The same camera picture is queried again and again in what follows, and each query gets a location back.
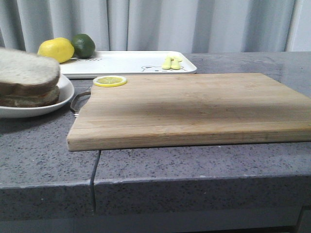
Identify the white round plate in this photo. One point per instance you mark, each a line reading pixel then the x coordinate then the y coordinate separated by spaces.
pixel 66 93

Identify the white bread slice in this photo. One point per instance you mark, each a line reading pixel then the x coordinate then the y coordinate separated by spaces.
pixel 26 74

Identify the white rectangular tray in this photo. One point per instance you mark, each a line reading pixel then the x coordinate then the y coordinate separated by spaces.
pixel 124 63

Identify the wooden cutting board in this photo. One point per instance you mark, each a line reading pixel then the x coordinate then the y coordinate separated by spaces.
pixel 195 109

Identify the left yellow-green small piece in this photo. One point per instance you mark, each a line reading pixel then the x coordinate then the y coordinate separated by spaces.
pixel 166 65

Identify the yellow-green small piece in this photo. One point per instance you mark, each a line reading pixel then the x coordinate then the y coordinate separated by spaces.
pixel 166 65
pixel 175 63

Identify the right yellow-green small piece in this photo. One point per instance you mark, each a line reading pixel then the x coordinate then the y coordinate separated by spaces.
pixel 175 63

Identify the lemon slice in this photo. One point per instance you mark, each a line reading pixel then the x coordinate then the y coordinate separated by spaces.
pixel 109 81

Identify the green lime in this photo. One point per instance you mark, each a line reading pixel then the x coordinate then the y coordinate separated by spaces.
pixel 84 46

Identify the grey curtain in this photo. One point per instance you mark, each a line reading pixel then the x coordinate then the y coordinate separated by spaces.
pixel 190 26

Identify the yellow lemon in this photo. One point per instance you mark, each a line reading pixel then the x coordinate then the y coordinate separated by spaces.
pixel 60 49

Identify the metal board handle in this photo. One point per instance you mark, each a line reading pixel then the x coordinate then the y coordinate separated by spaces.
pixel 74 101

